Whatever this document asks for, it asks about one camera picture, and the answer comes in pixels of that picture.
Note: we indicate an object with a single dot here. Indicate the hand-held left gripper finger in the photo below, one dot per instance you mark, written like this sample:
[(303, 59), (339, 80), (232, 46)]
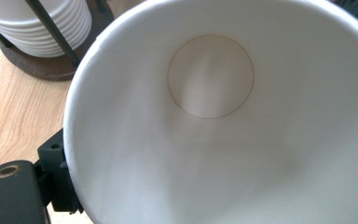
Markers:
[(59, 180)]

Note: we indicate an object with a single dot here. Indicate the stack of white cups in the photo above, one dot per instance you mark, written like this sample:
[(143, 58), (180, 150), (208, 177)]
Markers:
[(43, 28)]

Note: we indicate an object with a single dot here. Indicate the white paper cup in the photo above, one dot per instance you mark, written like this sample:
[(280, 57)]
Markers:
[(217, 130)]

